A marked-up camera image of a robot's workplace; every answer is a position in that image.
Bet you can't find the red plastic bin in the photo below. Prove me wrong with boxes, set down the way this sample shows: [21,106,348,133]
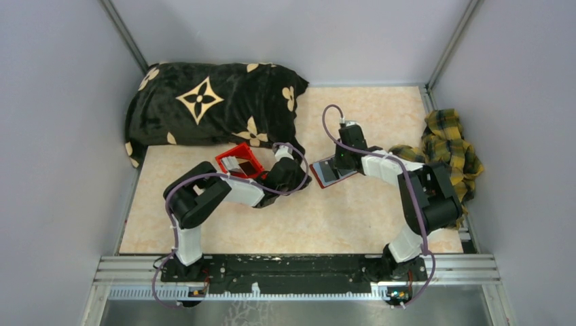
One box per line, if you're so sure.
[215,143,266,179]

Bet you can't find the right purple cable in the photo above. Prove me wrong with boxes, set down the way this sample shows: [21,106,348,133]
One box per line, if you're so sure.
[321,104,437,309]

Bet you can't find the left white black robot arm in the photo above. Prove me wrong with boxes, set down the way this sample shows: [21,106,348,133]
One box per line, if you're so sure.
[163,158,311,281]

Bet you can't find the purple cable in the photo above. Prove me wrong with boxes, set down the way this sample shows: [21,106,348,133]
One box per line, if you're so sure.
[321,104,437,309]
[151,142,311,309]

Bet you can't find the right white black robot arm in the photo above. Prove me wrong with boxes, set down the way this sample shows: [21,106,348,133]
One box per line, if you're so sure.
[335,123,463,280]

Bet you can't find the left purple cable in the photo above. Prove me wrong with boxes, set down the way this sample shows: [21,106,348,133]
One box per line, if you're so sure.
[151,142,311,309]

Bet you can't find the aluminium frame rail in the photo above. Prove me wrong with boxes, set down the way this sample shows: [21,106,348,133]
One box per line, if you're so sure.
[94,254,501,302]

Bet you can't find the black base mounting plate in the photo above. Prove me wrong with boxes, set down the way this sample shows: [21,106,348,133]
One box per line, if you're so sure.
[160,254,427,295]

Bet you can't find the cards in red bin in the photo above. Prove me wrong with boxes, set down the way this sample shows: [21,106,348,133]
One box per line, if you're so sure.
[221,156,257,177]

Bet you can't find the dark card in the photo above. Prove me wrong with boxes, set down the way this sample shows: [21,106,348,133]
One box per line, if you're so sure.
[319,160,339,183]

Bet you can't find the yellow plaid cloth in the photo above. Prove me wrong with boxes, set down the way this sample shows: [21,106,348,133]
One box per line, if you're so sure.
[389,109,484,204]

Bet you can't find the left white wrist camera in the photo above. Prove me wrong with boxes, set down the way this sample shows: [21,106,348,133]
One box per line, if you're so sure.
[273,145,293,162]

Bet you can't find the black floral pillow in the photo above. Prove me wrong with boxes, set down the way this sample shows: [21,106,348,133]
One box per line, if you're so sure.
[124,62,309,168]

